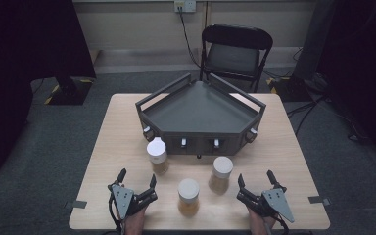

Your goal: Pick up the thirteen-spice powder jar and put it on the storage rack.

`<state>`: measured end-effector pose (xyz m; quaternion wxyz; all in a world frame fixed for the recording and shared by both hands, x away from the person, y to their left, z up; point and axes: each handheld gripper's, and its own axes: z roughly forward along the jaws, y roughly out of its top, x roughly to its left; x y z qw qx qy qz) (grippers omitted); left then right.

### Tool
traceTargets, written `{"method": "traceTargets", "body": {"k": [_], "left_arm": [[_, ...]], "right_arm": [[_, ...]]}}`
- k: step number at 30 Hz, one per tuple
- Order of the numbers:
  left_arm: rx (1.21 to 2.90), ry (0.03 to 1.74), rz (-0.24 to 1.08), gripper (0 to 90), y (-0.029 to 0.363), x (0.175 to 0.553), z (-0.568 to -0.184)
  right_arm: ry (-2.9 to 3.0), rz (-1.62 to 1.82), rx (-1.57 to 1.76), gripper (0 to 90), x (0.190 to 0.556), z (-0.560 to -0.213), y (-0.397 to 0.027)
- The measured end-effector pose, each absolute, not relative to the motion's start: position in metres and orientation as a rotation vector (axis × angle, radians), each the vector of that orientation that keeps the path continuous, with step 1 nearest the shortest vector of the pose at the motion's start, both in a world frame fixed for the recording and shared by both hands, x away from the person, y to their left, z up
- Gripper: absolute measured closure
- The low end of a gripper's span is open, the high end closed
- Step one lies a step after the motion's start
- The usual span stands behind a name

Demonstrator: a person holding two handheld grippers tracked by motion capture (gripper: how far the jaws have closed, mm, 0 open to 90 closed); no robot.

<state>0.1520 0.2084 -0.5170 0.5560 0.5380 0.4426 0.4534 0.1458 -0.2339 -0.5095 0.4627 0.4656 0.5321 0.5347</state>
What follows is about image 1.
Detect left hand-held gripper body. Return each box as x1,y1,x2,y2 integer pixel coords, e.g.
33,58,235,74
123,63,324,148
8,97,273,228
107,183,159,220

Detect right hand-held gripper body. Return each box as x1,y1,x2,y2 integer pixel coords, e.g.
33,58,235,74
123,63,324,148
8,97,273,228
236,187,296,224

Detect wide white-lid spice jar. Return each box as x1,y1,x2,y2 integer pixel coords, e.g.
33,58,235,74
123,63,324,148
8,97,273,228
208,156,234,196
177,178,201,218

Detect tall-lid spice jar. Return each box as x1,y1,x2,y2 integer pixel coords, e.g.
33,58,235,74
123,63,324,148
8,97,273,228
146,136,170,176

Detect grey corner rack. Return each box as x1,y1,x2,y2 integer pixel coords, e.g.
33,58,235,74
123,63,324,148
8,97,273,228
135,72,267,160

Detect person's left hand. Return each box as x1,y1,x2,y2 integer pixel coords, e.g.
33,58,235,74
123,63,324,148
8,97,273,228
123,208,146,235

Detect person's right hand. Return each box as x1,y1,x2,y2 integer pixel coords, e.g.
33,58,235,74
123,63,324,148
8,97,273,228
248,209,276,235

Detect grey tape piece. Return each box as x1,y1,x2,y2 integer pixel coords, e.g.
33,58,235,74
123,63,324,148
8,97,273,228
63,200,88,211
307,195,331,207

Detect black stand base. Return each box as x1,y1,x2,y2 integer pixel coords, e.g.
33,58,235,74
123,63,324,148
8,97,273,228
266,76,311,103
43,76,94,106

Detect black folding chair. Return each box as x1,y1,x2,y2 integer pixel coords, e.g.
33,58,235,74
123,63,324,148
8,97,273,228
199,23,274,94

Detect black curtain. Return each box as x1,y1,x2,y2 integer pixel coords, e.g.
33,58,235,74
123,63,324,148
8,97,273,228
316,0,376,170
0,0,97,180

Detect left hand-held gripper cable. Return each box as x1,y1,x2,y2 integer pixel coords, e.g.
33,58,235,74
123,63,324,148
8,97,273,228
108,194,127,235

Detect hand-held gripper cable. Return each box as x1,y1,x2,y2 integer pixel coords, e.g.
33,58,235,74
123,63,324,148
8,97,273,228
108,194,127,235
263,214,290,235

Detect right hand-held gripper cable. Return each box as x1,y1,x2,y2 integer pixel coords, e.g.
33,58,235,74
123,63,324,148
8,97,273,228
263,214,290,235

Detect black floor cables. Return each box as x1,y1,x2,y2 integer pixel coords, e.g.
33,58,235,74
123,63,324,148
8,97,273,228
286,93,328,137

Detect grey upright post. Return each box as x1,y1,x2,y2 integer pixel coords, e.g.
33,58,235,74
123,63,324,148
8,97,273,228
292,0,337,81

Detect black wall socket cable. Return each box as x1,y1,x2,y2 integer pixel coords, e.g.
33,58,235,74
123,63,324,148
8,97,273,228
177,6,204,71

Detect white wall socket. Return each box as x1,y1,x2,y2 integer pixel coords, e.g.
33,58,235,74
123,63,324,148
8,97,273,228
173,0,198,14

